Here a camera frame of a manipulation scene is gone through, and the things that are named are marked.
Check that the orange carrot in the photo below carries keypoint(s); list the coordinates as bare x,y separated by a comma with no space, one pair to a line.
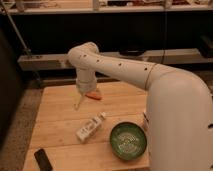
94,96

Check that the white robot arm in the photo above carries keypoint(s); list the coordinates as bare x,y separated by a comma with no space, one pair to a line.
179,106

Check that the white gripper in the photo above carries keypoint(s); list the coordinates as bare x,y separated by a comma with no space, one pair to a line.
84,87

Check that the white plastic bottle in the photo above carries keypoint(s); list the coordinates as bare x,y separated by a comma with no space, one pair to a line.
90,127

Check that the black phone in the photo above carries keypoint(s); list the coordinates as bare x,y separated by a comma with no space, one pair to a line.
43,160

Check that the metal shelf rail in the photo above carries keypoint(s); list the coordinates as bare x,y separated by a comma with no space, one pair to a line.
168,57

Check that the metal pole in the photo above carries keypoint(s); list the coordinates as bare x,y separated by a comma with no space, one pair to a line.
26,49

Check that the green bowl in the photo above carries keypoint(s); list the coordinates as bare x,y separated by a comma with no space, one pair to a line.
128,141

